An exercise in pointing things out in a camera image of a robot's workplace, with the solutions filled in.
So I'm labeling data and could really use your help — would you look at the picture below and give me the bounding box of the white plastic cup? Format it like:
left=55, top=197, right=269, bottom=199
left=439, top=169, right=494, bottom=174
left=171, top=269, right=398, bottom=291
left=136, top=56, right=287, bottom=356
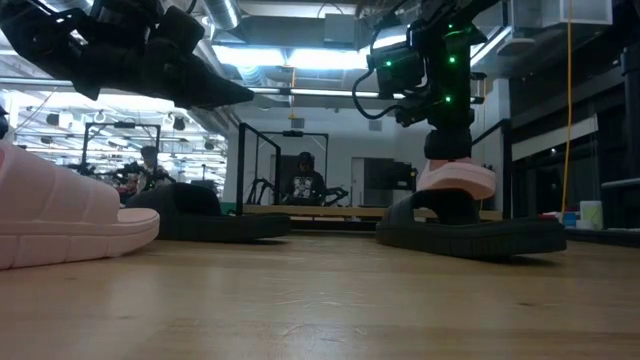
left=579, top=200, right=604, bottom=231

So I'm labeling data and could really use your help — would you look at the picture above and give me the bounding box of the yellow cable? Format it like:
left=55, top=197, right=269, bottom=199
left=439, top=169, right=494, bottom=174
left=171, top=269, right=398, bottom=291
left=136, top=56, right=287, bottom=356
left=559, top=0, right=574, bottom=216

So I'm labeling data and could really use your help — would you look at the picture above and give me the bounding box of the person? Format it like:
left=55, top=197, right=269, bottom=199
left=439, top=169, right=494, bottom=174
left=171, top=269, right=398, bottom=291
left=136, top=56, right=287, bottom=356
left=130, top=144, right=174, bottom=194
left=287, top=151, right=326, bottom=204

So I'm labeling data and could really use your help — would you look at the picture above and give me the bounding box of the dark background cabinet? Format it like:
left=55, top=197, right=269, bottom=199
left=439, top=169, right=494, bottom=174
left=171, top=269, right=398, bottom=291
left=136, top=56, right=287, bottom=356
left=363, top=156, right=419, bottom=207

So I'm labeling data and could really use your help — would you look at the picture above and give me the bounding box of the pink foam slide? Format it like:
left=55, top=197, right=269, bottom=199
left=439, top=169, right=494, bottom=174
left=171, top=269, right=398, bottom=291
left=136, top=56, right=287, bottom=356
left=416, top=157, right=497, bottom=201
left=0, top=142, right=161, bottom=271

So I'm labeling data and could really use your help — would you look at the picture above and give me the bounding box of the long ceiling light strip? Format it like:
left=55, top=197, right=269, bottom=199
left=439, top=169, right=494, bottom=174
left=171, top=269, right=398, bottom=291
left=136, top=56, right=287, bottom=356
left=247, top=85, right=485, bottom=105

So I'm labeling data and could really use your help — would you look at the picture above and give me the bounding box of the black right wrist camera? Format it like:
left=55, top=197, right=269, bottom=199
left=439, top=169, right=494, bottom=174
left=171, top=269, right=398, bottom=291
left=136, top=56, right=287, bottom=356
left=367, top=42, right=427, bottom=100

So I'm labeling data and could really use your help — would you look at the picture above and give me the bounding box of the black foam slide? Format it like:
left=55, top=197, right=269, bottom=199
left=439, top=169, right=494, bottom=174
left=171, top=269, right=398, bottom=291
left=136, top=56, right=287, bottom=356
left=375, top=188, right=569, bottom=261
left=123, top=182, right=292, bottom=245

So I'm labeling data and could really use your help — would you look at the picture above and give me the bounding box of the black table frame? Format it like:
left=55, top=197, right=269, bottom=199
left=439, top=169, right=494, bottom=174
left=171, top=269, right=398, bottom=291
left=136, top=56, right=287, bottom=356
left=288, top=218, right=640, bottom=249

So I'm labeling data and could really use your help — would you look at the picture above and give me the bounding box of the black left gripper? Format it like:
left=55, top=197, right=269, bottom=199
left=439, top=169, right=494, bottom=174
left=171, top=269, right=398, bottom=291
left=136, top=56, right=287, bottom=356
left=74, top=0, right=254, bottom=110

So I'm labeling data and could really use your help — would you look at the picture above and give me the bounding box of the round silver ventilation duct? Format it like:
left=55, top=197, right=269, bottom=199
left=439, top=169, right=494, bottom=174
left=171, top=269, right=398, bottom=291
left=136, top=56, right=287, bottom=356
left=202, top=0, right=241, bottom=31

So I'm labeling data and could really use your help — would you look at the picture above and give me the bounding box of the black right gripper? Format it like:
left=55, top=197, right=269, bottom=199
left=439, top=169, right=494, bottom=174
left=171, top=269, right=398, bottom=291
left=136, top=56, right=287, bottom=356
left=394, top=92, right=476, bottom=161

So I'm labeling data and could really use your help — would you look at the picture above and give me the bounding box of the black camera cable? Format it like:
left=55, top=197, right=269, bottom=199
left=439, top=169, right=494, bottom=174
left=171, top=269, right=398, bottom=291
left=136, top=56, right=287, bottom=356
left=351, top=67, right=401, bottom=121

